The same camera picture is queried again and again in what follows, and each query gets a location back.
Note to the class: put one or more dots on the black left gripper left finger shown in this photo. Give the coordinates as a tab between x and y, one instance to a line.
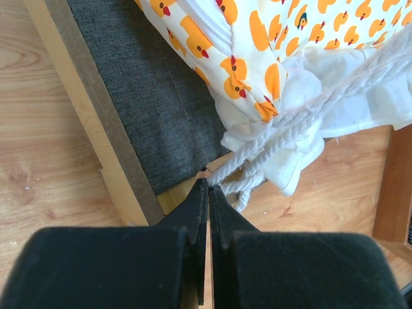
161	266

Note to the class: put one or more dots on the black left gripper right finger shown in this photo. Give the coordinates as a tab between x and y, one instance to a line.
256	269

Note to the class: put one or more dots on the duck print bed cover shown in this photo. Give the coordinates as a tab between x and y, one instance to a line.
287	75

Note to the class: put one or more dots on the wooden compartment organizer box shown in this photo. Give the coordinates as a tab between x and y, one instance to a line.
392	222

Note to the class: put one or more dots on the wooden pet bed frame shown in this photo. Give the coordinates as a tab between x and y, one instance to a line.
148	116

